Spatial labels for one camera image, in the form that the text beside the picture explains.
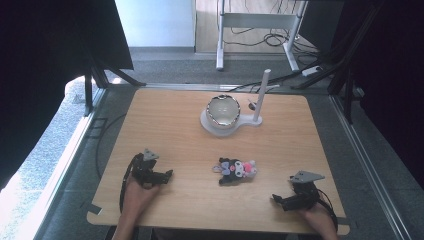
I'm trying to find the white stand with pole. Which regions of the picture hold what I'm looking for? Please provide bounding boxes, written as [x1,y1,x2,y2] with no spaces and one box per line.
[199,68,272,138]

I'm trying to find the black and pink plush toy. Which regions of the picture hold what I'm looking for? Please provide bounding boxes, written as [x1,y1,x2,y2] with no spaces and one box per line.
[212,157,259,187]

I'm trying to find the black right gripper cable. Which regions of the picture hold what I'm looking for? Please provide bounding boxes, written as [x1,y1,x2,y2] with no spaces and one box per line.
[315,188,340,232]

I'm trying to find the person's right hand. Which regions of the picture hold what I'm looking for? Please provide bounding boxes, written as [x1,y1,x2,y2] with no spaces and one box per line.
[297,202,335,232]

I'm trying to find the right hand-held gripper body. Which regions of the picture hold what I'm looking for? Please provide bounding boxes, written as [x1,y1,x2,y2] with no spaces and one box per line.
[282,170,326,212]

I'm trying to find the shiny silver bowl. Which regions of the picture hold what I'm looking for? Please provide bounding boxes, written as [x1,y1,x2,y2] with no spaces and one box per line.
[205,94,242,131]

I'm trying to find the black floor cables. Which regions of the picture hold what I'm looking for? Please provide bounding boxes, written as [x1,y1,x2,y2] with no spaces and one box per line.
[222,0,321,93]

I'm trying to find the white power strip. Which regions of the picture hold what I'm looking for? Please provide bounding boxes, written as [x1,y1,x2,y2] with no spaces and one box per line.
[301,65,323,77]

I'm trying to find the thin black floor cable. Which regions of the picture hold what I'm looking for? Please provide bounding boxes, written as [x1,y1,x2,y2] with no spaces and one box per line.
[95,112,128,181]

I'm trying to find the person's left hand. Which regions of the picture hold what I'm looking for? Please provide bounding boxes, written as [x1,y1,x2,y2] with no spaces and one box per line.
[122,174,162,218]

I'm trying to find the white desk frame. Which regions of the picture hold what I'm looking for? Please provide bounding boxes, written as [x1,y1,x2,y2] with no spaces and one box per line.
[215,0,308,73]

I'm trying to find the black curtain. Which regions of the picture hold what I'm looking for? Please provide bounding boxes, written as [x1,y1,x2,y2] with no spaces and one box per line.
[298,0,424,191]
[0,0,135,192]

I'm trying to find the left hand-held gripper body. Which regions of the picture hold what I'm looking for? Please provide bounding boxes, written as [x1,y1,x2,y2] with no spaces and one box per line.
[130,148,160,188]

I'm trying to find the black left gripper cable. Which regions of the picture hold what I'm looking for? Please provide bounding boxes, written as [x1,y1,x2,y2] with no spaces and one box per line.
[118,153,141,214]

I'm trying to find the black metal stand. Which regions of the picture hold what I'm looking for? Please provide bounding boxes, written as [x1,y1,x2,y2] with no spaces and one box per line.
[82,54,147,118]
[290,0,388,125]

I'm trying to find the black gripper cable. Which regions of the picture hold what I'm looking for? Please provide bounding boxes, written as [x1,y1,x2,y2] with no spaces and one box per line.
[118,153,141,214]
[315,188,340,232]

